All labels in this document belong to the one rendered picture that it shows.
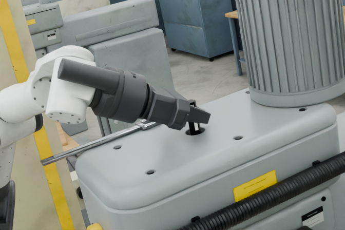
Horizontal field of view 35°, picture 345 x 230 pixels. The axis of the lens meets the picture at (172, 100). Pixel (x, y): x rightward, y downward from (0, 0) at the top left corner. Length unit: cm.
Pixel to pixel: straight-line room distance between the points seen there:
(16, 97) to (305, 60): 53
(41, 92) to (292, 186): 47
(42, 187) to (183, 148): 193
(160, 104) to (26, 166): 189
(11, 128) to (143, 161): 30
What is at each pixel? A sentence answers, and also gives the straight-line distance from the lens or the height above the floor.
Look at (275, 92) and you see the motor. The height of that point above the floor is 192.
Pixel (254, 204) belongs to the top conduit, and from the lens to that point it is 93.
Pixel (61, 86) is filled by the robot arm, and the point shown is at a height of 205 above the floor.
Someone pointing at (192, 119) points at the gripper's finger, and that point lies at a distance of 99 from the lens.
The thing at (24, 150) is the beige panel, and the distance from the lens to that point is 275.
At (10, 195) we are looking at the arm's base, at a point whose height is 174.
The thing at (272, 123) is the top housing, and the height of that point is 189.
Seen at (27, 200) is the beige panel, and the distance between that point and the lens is 284.
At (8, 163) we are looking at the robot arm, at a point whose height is 184.
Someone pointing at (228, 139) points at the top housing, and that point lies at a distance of 96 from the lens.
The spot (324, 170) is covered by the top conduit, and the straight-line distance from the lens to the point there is 101.
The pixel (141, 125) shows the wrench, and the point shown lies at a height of 190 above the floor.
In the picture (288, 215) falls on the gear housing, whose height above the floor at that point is 172.
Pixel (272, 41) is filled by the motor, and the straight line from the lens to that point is 102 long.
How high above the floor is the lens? 228
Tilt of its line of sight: 19 degrees down
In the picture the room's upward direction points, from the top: 12 degrees counter-clockwise
